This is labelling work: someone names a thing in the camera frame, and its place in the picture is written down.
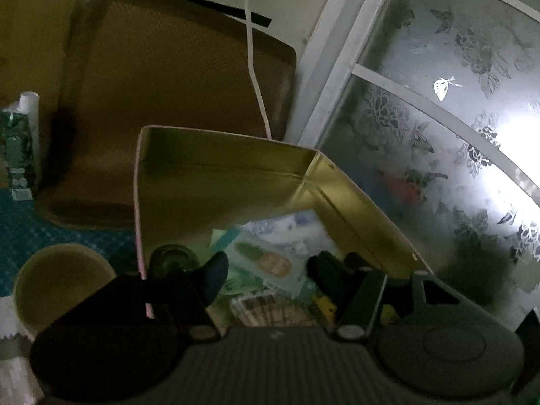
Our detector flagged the woven patterned pouch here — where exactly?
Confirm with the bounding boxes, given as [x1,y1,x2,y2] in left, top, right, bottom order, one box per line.
[230,293,318,327]

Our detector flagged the wet wipes packet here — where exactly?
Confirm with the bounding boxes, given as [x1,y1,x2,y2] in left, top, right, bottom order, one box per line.
[216,229,306,298]

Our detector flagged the white blue tissue pack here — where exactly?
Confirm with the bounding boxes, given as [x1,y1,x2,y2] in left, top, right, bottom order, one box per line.
[240,209,340,259]

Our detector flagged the pink macaron tin box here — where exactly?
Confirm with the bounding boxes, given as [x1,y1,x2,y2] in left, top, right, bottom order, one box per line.
[134,126,426,332]

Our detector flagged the round cookie tin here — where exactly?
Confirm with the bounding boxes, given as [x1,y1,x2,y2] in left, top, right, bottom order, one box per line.
[13,243,116,340]

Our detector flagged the teal quilted mat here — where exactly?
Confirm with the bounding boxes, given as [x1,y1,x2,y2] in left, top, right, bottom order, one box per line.
[0,188,137,296]

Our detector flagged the chevron patterned tablecloth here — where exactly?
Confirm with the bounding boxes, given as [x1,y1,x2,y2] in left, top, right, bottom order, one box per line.
[0,295,44,405]

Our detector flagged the frosted floral window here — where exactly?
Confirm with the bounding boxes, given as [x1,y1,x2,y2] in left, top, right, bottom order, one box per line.
[286,0,539,327]

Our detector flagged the green drink carton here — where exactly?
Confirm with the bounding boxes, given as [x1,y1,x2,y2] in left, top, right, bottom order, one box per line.
[1,91,39,202]

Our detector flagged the brown mesh chair back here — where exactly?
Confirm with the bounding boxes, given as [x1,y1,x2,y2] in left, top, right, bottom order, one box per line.
[36,0,297,228]

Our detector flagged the brown cardboard sheet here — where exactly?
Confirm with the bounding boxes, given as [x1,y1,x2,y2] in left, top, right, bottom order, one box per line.
[1,0,81,113]

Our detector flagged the white power cable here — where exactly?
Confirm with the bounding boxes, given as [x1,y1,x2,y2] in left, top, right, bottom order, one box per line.
[238,0,274,141]

